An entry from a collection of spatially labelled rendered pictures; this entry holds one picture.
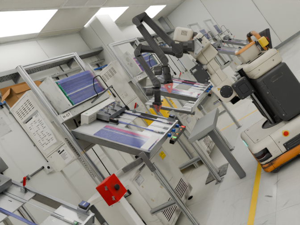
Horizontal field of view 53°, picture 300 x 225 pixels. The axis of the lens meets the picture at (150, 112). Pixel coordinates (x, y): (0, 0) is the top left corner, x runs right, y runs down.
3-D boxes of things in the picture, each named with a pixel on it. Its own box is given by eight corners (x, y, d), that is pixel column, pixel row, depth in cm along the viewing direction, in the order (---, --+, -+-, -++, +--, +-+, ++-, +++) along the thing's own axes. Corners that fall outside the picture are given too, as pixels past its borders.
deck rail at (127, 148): (150, 158, 229) (150, 151, 227) (148, 159, 227) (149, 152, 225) (72, 135, 253) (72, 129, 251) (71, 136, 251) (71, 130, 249)
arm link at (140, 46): (135, 41, 278) (137, 47, 288) (132, 53, 273) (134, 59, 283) (183, 45, 271) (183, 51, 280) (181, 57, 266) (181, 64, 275)
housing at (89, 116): (115, 112, 309) (115, 99, 303) (88, 130, 267) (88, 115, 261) (108, 110, 312) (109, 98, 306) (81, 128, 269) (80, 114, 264)
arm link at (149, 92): (159, 80, 260) (160, 85, 268) (146, 81, 261) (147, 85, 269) (158, 93, 255) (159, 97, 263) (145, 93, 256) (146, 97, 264)
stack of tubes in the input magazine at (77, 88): (104, 90, 303) (88, 68, 302) (73, 105, 259) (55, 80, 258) (97, 96, 310) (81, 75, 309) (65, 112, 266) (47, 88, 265)
